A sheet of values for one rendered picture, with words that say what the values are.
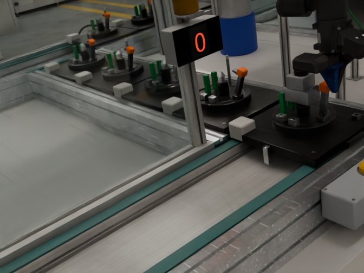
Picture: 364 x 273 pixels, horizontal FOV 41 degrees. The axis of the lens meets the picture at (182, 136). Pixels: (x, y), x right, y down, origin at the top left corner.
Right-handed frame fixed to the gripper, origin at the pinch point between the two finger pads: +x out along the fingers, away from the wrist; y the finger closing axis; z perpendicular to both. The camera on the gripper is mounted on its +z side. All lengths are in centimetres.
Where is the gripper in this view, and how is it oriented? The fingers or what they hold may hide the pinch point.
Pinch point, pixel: (334, 76)
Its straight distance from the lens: 104.5
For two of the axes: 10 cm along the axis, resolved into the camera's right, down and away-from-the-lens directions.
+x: 1.7, 8.9, 4.2
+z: 6.3, 2.3, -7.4
